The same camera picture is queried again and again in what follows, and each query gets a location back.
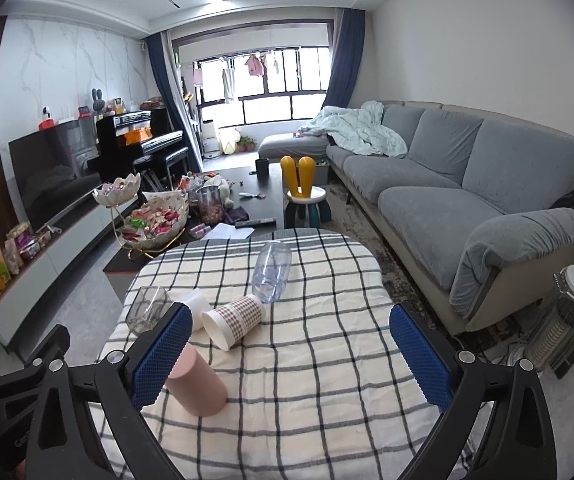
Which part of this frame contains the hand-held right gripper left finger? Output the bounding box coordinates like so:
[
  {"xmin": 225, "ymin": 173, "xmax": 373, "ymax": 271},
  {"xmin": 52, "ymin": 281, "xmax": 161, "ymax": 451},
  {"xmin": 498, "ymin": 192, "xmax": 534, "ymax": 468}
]
[{"xmin": 26, "ymin": 302, "xmax": 194, "ymax": 480}]

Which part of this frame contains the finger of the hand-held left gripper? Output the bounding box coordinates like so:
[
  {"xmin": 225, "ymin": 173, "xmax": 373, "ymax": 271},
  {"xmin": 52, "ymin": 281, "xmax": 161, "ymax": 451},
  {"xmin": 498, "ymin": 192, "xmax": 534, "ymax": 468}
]
[{"xmin": 0, "ymin": 325, "xmax": 70, "ymax": 398}]

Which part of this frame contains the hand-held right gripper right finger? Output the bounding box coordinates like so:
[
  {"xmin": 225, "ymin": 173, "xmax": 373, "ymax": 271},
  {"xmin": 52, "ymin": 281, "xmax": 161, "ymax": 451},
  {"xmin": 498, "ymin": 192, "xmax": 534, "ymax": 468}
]
[{"xmin": 389, "ymin": 302, "xmax": 558, "ymax": 480}]

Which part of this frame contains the pink cup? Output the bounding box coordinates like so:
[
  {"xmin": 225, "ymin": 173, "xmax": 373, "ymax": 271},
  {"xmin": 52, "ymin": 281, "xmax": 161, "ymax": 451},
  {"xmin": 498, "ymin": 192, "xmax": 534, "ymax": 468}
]
[{"xmin": 165, "ymin": 342, "xmax": 229, "ymax": 417}]

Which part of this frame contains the grey glass cup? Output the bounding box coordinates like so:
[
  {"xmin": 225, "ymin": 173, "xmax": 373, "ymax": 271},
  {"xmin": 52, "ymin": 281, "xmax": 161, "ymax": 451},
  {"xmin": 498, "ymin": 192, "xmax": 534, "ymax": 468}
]
[{"xmin": 125, "ymin": 286, "xmax": 173, "ymax": 337}]

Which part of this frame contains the white plastic cup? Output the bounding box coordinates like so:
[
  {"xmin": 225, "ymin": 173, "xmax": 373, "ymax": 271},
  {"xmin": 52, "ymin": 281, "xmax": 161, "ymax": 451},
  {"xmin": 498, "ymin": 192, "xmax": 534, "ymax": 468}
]
[{"xmin": 183, "ymin": 290, "xmax": 214, "ymax": 331}]

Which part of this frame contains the plaid paper cup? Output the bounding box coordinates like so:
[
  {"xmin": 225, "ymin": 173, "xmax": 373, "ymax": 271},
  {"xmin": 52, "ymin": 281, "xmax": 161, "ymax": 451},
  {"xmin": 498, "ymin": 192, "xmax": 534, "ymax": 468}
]
[{"xmin": 202, "ymin": 295, "xmax": 267, "ymax": 352}]

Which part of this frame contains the clear plastic cup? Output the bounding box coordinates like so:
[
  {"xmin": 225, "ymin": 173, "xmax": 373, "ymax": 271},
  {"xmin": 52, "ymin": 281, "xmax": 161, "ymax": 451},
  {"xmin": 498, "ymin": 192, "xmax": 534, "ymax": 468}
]
[{"xmin": 251, "ymin": 240, "xmax": 293, "ymax": 305}]

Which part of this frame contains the dark red snack packet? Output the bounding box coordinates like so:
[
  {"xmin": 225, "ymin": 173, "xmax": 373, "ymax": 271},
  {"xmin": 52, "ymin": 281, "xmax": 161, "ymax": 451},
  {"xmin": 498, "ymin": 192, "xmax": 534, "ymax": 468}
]
[{"xmin": 4, "ymin": 222, "xmax": 42, "ymax": 273}]

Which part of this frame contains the white television cabinet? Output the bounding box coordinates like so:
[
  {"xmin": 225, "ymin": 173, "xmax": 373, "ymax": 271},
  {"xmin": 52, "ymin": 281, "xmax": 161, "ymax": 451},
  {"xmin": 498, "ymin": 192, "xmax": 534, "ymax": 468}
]
[{"xmin": 0, "ymin": 200, "xmax": 132, "ymax": 346}]

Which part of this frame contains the large shell bowl of snacks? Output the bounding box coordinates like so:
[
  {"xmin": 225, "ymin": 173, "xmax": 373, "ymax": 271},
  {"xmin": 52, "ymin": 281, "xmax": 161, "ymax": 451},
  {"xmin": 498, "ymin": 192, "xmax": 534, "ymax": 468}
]
[{"xmin": 119, "ymin": 192, "xmax": 190, "ymax": 251}]

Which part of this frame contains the white paper sheet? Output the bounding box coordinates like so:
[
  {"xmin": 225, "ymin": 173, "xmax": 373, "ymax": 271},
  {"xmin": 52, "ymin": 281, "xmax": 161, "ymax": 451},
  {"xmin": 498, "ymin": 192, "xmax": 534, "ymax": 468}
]
[{"xmin": 207, "ymin": 223, "xmax": 255, "ymax": 241}]

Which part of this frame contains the white electric heater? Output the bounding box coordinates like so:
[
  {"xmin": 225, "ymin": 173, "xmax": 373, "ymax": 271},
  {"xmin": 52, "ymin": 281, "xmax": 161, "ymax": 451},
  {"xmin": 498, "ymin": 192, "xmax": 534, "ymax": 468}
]
[{"xmin": 522, "ymin": 264, "xmax": 574, "ymax": 378}]

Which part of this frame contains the clear jar of nuts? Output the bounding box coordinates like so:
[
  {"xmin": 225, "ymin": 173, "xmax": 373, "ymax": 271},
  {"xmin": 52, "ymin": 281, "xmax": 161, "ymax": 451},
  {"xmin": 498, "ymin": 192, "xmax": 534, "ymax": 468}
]
[{"xmin": 196, "ymin": 186, "xmax": 225, "ymax": 225}]

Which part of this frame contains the grey sofa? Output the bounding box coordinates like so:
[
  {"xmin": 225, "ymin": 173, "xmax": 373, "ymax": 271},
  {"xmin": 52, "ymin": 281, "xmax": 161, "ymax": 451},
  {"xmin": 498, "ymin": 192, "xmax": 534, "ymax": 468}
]
[{"xmin": 257, "ymin": 101, "xmax": 574, "ymax": 336}]

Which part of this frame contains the small white shell bowl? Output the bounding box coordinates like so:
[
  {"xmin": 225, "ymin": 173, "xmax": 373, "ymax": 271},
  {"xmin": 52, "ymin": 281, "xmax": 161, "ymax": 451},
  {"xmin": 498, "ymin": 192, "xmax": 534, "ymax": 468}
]
[{"xmin": 92, "ymin": 172, "xmax": 142, "ymax": 208}]

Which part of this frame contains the flat screen television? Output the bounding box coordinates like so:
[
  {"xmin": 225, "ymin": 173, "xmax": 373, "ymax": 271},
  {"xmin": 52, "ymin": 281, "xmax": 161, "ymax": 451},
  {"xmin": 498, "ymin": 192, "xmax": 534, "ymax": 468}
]
[{"xmin": 8, "ymin": 122, "xmax": 98, "ymax": 233}]

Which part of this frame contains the dark coffee table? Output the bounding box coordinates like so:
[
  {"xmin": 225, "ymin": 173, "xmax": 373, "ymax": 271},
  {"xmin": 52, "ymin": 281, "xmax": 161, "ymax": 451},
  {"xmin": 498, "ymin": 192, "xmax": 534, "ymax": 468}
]
[{"xmin": 104, "ymin": 166, "xmax": 288, "ymax": 276}]

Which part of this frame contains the yellow rabbit-ear child stool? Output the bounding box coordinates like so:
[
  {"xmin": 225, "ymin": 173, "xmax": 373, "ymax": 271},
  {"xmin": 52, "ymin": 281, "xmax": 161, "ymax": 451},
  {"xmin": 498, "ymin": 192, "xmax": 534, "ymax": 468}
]
[{"xmin": 280, "ymin": 156, "xmax": 332, "ymax": 228}]

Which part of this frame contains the black piano bench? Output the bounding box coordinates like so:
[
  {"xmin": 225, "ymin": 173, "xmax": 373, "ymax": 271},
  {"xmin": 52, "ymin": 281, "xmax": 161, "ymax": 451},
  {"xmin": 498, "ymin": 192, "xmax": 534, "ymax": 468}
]
[{"xmin": 133, "ymin": 147, "xmax": 190, "ymax": 186}]

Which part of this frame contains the black piano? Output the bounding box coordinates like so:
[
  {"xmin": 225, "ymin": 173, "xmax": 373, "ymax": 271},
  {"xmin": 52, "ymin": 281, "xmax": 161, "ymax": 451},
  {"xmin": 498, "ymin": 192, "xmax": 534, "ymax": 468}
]
[{"xmin": 88, "ymin": 109, "xmax": 190, "ymax": 186}]

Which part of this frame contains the black bag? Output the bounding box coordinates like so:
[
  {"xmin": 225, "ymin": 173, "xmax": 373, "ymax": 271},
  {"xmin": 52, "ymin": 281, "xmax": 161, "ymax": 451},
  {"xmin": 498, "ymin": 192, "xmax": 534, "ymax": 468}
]
[{"xmin": 550, "ymin": 189, "xmax": 574, "ymax": 221}]

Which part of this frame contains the white air purifier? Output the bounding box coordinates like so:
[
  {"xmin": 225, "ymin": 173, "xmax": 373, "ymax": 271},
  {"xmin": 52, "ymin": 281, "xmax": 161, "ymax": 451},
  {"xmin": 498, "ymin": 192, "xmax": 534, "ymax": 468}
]
[{"xmin": 201, "ymin": 120, "xmax": 220, "ymax": 158}]

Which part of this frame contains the light green blanket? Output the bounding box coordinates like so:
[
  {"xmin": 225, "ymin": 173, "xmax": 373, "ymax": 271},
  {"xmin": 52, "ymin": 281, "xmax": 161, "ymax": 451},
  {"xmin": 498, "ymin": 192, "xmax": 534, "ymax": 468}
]
[{"xmin": 297, "ymin": 101, "xmax": 409, "ymax": 157}]

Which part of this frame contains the blue curtain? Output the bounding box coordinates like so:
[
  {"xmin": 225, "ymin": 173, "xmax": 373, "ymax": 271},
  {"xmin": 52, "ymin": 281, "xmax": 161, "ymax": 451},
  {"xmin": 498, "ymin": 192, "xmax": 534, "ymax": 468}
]
[
  {"xmin": 324, "ymin": 7, "xmax": 366, "ymax": 110},
  {"xmin": 146, "ymin": 32, "xmax": 203, "ymax": 171}
]

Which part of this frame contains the black-framed window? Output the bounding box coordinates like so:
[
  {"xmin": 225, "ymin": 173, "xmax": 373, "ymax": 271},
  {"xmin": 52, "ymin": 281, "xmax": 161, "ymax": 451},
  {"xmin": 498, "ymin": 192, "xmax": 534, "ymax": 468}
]
[{"xmin": 192, "ymin": 46, "xmax": 330, "ymax": 128}]

